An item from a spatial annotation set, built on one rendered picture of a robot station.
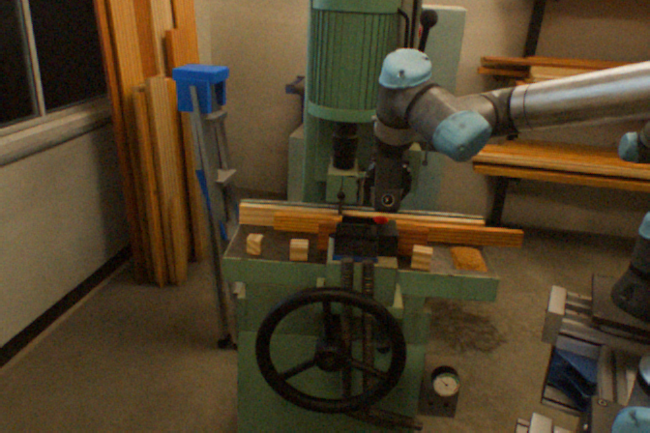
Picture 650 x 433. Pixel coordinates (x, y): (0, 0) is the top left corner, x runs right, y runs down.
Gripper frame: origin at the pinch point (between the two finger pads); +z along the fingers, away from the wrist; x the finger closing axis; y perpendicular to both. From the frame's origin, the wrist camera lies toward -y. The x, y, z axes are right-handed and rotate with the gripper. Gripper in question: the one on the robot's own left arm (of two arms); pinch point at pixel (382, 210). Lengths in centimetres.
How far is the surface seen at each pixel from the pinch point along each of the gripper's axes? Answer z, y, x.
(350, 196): 8.5, 9.6, 6.4
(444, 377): 29.1, -22.7, -16.7
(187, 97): 41, 75, 67
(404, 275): 14.0, -6.9, -6.3
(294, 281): 17.1, -8.7, 17.6
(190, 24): 85, 185, 100
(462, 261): 14.3, -1.9, -19.2
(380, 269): 3.6, -11.8, -0.1
